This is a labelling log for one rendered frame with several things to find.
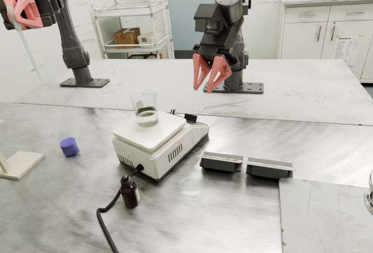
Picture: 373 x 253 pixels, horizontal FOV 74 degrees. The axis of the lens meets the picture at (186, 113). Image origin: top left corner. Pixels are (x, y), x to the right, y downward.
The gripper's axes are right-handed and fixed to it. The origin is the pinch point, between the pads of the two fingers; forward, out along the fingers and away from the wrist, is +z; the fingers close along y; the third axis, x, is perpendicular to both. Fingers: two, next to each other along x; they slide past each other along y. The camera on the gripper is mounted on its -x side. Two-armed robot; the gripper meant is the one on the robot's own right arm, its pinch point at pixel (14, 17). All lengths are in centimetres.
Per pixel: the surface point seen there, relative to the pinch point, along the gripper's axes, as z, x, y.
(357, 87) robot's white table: 2, 32, 86
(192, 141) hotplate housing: 11.6, 29.4, 29.1
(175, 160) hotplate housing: 15.7, 30.3, 24.0
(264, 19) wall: -228, 61, 192
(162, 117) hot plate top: 8.1, 23.5, 23.5
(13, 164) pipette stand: 1.3, 31.5, -12.9
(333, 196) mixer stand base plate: 34, 31, 48
